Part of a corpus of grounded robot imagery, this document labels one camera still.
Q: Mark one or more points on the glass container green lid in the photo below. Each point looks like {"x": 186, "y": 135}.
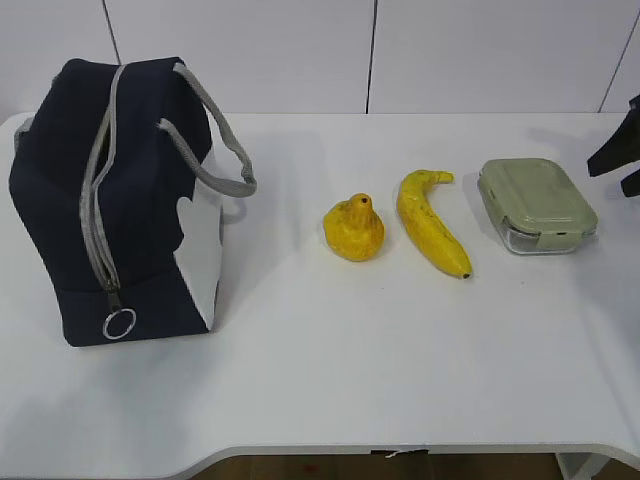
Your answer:
{"x": 535, "y": 207}

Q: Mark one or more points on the yellow banana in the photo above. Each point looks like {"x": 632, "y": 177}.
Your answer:
{"x": 425, "y": 228}

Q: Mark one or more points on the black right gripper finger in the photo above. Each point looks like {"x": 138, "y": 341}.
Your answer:
{"x": 623, "y": 146}
{"x": 630, "y": 185}

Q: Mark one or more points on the black tape on table edge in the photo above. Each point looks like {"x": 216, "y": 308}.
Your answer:
{"x": 389, "y": 454}

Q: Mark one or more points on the yellow toy pear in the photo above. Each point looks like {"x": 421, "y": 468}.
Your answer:
{"x": 353, "y": 230}

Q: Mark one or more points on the navy and white lunch bag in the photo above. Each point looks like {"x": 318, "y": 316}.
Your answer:
{"x": 118, "y": 179}

